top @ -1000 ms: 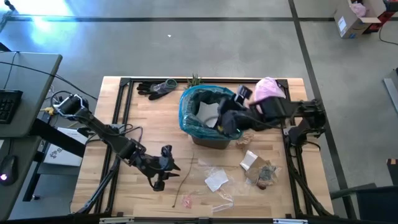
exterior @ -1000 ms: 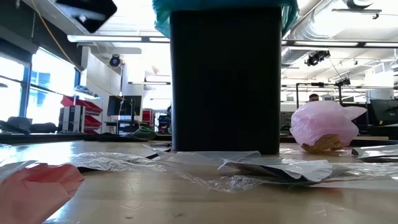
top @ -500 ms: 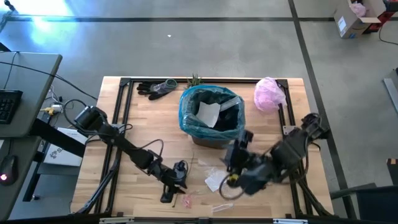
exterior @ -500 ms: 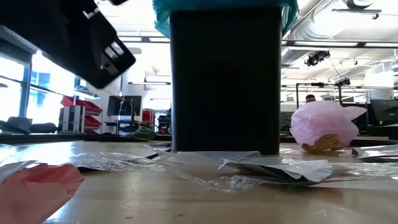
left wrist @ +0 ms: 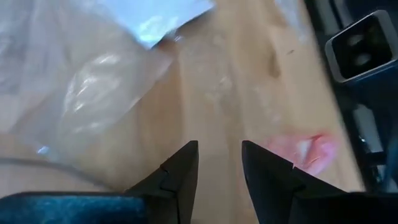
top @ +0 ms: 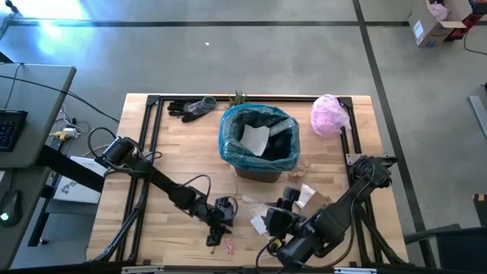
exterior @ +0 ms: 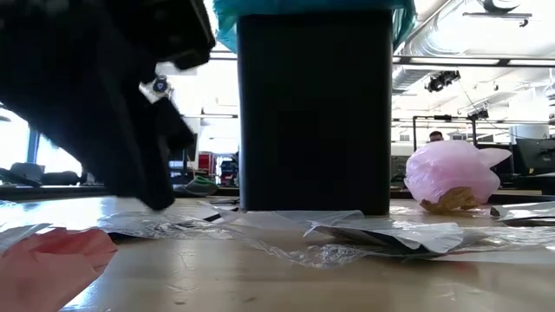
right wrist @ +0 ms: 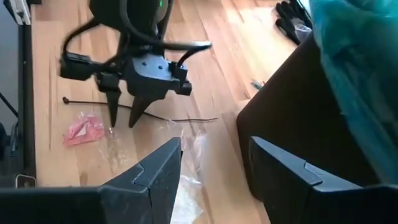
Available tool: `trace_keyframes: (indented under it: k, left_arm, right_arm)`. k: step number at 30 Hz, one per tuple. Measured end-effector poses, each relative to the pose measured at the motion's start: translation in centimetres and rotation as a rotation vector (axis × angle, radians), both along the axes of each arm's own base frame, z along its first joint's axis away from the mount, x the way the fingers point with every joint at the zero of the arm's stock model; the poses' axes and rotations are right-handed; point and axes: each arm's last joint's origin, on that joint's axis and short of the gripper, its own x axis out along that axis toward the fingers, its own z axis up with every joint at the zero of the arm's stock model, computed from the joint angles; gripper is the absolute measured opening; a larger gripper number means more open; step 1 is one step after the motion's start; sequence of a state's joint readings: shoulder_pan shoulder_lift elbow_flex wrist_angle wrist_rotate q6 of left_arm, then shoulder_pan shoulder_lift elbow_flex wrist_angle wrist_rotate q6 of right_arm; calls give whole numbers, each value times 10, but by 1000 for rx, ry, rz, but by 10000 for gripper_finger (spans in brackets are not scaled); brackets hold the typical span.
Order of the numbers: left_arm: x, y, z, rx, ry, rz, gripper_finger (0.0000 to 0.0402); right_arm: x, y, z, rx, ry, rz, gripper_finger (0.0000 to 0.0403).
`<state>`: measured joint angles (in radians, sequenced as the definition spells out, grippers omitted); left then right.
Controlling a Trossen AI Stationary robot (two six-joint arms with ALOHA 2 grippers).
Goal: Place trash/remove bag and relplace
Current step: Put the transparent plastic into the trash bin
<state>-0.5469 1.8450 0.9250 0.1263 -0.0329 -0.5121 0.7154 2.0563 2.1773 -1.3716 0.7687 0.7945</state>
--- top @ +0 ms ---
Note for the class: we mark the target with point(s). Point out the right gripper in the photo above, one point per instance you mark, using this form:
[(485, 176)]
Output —
[(283, 222)]

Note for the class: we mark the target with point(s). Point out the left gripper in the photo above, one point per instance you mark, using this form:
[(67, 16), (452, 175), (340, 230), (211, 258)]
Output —
[(223, 211)]

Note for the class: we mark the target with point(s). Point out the small white paper scrap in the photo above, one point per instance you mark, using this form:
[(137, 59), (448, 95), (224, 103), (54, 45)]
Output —
[(259, 225)]

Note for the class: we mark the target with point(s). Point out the brown cardboard piece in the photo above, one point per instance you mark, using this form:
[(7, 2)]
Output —
[(317, 201)]

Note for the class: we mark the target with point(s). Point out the teal plastic trash bag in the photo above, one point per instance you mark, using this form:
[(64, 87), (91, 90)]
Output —
[(228, 152)]

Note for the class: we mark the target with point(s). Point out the white paper with clear bag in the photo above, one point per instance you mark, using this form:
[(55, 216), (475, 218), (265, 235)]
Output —
[(255, 139)]

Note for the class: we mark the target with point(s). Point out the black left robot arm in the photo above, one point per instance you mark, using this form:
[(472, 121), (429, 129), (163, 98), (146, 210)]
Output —
[(167, 186)]

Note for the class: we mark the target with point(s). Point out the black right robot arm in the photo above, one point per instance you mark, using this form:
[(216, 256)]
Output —
[(335, 220)]

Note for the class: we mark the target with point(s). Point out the small pink plastic bag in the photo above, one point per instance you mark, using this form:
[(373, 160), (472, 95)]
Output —
[(438, 10)]

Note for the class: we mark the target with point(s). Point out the small pink wrapper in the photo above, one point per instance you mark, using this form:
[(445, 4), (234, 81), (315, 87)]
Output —
[(229, 246)]

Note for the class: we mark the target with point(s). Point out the white paper piece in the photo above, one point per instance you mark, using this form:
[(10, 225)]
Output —
[(305, 194)]

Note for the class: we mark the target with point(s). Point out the black work glove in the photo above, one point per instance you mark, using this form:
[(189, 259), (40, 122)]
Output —
[(186, 110)]

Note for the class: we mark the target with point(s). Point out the succulent plant in pot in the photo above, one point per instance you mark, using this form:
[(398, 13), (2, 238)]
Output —
[(237, 99)]

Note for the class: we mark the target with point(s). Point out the white printed box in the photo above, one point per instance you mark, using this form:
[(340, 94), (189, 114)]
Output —
[(76, 190)]

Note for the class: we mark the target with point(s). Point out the dark office chair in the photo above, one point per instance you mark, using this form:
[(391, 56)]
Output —
[(460, 251)]

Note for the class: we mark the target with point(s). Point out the white power adapter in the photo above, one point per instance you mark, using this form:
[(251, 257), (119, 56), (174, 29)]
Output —
[(70, 131)]

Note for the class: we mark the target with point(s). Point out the black computer mouse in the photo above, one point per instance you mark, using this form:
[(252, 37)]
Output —
[(9, 207)]

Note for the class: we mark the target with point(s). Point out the grey desk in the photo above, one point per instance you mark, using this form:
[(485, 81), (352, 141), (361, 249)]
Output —
[(34, 114)]

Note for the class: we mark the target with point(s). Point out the silver aluminium bar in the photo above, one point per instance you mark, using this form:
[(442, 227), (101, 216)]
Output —
[(478, 114)]

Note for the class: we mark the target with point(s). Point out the black keyboard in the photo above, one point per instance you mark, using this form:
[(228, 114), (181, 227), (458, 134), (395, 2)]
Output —
[(9, 129)]

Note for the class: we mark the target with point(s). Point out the cardboard box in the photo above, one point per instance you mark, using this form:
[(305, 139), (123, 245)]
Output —
[(430, 28)]

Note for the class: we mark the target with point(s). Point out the red plastic crate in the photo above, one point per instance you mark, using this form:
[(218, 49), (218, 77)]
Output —
[(472, 21)]

